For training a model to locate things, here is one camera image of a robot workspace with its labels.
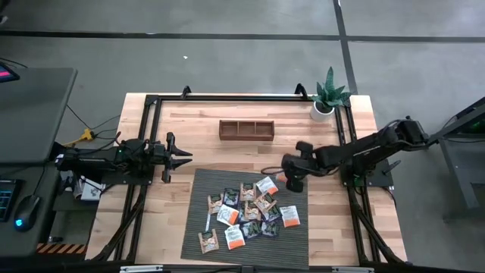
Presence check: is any grey woven table mat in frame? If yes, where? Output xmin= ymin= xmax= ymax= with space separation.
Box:
xmin=180 ymin=168 xmax=310 ymax=271

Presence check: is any wooden three-compartment tray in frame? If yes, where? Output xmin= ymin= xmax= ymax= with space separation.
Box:
xmin=218 ymin=119 xmax=275 ymax=142

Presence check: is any backlit keyboard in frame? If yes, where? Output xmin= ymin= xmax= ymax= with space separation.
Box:
xmin=0 ymin=179 xmax=19 ymax=224

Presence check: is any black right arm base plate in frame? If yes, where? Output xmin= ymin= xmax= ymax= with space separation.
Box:
xmin=339 ymin=157 xmax=395 ymax=189

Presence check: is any orange black hazard strip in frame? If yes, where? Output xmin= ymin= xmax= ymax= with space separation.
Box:
xmin=36 ymin=243 xmax=87 ymax=255

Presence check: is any black metal stand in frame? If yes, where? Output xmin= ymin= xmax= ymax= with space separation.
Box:
xmin=427 ymin=96 xmax=485 ymax=221

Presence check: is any dark grey desk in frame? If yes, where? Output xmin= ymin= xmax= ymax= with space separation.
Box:
xmin=0 ymin=161 xmax=64 ymax=259

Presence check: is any tan vanilla cinnamon tea bag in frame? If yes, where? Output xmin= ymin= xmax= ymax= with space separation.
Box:
xmin=239 ymin=182 xmax=258 ymax=202
xmin=197 ymin=228 xmax=221 ymax=255
xmin=244 ymin=200 xmax=262 ymax=222
xmin=253 ymin=192 xmax=278 ymax=214
xmin=206 ymin=193 xmax=224 ymax=215

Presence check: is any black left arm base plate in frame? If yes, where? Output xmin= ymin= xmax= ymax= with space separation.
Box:
xmin=101 ymin=166 xmax=156 ymax=187

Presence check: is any silver frame bracket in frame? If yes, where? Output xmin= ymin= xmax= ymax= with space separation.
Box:
xmin=120 ymin=265 xmax=164 ymax=273
xmin=332 ymin=266 xmax=374 ymax=273

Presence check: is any black computer mouse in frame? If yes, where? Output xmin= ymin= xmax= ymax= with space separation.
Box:
xmin=14 ymin=194 xmax=42 ymax=233

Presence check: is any yellow power plug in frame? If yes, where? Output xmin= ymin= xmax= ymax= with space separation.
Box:
xmin=62 ymin=127 xmax=95 ymax=148

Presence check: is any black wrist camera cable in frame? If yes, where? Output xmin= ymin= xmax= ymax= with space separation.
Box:
xmin=260 ymin=165 xmax=286 ymax=176

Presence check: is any white box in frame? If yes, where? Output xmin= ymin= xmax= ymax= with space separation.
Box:
xmin=74 ymin=177 xmax=107 ymax=202

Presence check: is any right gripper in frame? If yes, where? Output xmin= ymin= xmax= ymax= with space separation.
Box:
xmin=281 ymin=151 xmax=315 ymax=193

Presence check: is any monitor with pink screen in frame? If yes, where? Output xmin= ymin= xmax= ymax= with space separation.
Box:
xmin=0 ymin=62 xmax=21 ymax=83

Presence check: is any snake plant in white pot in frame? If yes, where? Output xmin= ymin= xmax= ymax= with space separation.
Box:
xmin=309 ymin=66 xmax=353 ymax=124

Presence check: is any black floor cable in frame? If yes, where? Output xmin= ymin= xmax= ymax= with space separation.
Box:
xmin=66 ymin=104 xmax=122 ymax=132

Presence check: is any black lever handle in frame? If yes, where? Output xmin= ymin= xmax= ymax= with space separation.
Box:
xmin=381 ymin=159 xmax=402 ymax=177

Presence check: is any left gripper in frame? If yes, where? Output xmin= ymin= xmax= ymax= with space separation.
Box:
xmin=150 ymin=131 xmax=193 ymax=184

